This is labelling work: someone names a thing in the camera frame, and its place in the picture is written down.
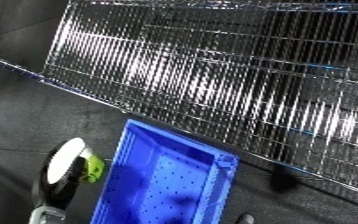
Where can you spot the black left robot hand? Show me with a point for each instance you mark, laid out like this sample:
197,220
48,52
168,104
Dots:
57,195

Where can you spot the pale left robot arm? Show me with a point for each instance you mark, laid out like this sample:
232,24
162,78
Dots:
46,216

